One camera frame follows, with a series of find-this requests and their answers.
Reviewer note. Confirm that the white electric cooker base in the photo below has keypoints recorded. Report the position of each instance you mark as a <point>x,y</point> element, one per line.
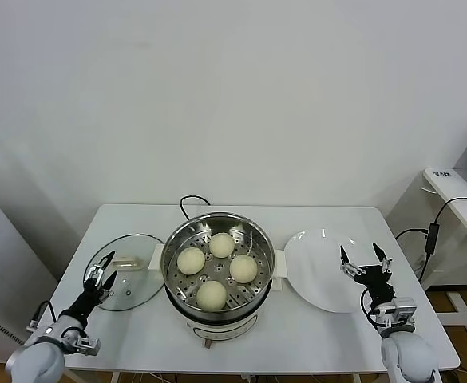
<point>225,331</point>

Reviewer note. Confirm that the round glass pot lid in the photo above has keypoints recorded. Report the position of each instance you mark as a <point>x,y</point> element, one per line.
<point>137,255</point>

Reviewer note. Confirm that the white oval plate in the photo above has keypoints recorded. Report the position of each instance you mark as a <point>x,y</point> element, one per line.
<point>317,271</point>

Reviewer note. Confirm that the white cabinet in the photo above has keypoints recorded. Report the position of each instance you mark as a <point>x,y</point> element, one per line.
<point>9,259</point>

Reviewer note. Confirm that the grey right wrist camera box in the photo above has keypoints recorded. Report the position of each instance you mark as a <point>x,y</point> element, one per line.
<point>404,310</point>

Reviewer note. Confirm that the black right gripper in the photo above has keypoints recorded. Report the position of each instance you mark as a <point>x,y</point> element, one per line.
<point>377,285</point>

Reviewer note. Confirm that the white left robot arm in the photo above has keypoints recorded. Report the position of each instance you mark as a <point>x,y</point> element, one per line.
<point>37,359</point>

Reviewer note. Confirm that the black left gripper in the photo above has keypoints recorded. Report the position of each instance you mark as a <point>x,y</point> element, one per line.
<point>85,301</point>

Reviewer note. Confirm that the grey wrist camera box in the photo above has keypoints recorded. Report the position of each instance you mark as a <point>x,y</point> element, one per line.
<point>87,346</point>
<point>404,310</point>

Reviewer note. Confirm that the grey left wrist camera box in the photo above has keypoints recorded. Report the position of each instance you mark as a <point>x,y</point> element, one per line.
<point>87,346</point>

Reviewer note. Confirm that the white side desk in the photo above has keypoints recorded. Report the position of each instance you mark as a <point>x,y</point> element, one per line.
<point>452,187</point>

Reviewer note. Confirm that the perforated steel steamer basket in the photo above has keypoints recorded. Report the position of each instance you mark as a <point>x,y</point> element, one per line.
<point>253,291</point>

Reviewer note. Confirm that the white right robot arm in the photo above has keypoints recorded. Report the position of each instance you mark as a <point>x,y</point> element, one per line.
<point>408,355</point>

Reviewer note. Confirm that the white steamed baozi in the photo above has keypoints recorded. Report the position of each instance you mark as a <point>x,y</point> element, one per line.
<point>222,245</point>
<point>211,295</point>
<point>244,269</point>
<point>191,261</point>

